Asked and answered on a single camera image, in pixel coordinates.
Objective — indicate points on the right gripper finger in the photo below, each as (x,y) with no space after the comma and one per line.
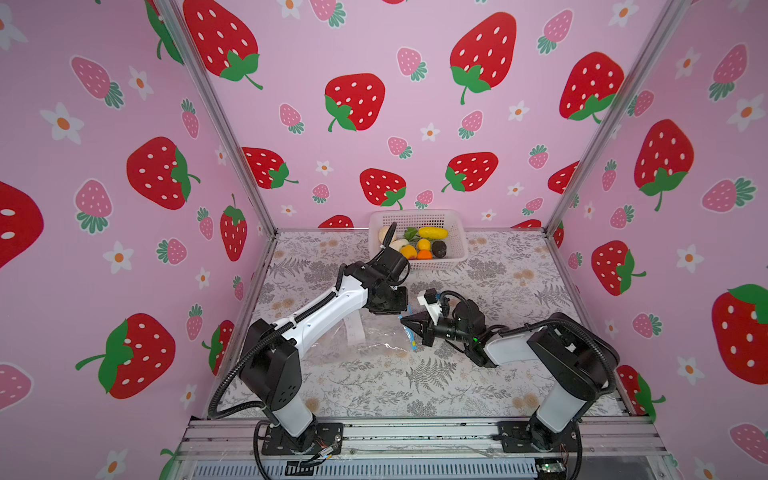
(417,323)
(426,336)

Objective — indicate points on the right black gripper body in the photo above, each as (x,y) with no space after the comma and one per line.
(447,329)

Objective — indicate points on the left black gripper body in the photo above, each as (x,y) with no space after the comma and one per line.
(395,301)

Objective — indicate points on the clear zip top bag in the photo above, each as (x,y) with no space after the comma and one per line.
(360,336)

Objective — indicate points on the white plastic basket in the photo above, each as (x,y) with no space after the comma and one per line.
(399,221)

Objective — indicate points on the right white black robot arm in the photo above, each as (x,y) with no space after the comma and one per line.
(581,363)

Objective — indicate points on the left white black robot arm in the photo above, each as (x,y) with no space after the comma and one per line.
(268,375)

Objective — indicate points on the white toy radish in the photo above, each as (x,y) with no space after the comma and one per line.
(398,245)

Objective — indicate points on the beige toy potato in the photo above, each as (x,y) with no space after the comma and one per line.
(382,234)

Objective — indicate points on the yellow toy banana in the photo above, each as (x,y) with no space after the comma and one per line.
(433,233)

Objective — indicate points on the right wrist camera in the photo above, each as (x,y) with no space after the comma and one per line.
(430,299)

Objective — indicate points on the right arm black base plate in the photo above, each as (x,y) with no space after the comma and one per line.
(521,437)

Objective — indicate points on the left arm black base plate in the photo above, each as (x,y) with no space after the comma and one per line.
(324,438)

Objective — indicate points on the aluminium front rail frame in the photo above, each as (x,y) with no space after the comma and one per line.
(436,448)

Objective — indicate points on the left aluminium corner post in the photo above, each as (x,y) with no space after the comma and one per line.
(181,36)

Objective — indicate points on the aluminium corner post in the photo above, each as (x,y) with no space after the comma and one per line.
(663,29)
(181,36)

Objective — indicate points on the right aluminium corner post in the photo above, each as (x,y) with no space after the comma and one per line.
(663,29)

